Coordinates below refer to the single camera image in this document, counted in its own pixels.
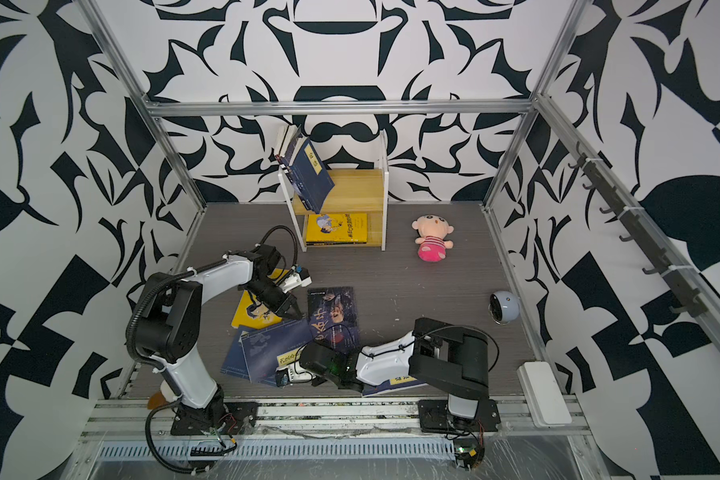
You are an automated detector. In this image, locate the navy book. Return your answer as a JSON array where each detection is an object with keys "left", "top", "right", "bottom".
[
  {"left": 241, "top": 320, "right": 313, "bottom": 385},
  {"left": 286, "top": 137, "right": 334, "bottom": 214},
  {"left": 361, "top": 376, "right": 426, "bottom": 397},
  {"left": 220, "top": 343, "right": 249, "bottom": 380}
]

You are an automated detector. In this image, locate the yellow cartoon book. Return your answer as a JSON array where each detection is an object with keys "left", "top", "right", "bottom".
[
  {"left": 231, "top": 287, "right": 283, "bottom": 330},
  {"left": 305, "top": 213, "right": 368, "bottom": 246}
]

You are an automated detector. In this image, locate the purple book orange calligraphy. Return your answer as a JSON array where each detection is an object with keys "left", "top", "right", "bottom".
[{"left": 278, "top": 125, "right": 304, "bottom": 170}]

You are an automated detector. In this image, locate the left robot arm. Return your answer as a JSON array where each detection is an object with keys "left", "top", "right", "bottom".
[{"left": 125, "top": 239, "right": 311, "bottom": 476}]

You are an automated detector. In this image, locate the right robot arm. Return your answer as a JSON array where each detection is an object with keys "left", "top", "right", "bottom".
[{"left": 288, "top": 317, "right": 500, "bottom": 423}]

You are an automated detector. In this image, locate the purple book lower centre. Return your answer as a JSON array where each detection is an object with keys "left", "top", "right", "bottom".
[{"left": 307, "top": 286, "right": 359, "bottom": 353}]

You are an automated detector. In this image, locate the wooden white-framed bookshelf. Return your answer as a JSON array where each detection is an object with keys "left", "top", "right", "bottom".
[{"left": 277, "top": 130, "right": 389, "bottom": 251}]

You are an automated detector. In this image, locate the brown white plush toy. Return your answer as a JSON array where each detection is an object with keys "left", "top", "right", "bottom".
[{"left": 147, "top": 391, "right": 168, "bottom": 410}]

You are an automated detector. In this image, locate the pink plush doll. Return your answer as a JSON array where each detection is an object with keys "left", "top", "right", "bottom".
[{"left": 412, "top": 214, "right": 455, "bottom": 263}]

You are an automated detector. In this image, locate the white round speaker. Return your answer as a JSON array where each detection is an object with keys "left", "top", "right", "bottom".
[{"left": 489, "top": 290, "right": 521, "bottom": 325}]

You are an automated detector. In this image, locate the white box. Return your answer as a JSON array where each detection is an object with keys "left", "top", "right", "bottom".
[{"left": 517, "top": 361, "right": 572, "bottom": 428}]

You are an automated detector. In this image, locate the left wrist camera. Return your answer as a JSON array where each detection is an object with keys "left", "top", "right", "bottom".
[{"left": 278, "top": 267, "right": 312, "bottom": 293}]

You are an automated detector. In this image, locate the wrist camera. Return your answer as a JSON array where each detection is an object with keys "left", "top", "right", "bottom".
[
  {"left": 275, "top": 364, "right": 314, "bottom": 387},
  {"left": 278, "top": 267, "right": 312, "bottom": 293}
]

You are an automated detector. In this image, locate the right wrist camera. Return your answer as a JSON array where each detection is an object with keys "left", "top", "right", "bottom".
[{"left": 275, "top": 364, "right": 314, "bottom": 387}]

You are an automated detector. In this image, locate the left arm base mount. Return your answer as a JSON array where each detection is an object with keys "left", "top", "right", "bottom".
[{"left": 170, "top": 401, "right": 259, "bottom": 436}]

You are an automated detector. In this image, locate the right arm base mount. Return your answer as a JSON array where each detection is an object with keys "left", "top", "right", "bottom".
[{"left": 417, "top": 396, "right": 501, "bottom": 434}]

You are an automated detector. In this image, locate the white slotted cable duct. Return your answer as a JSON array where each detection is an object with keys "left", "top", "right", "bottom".
[{"left": 95, "top": 436, "right": 457, "bottom": 463}]

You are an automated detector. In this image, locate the grey hook rail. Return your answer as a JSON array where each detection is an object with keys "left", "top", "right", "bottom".
[{"left": 569, "top": 141, "right": 709, "bottom": 318}]

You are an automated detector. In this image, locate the aluminium frame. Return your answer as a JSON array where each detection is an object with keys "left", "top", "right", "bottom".
[{"left": 79, "top": 1, "right": 720, "bottom": 354}]

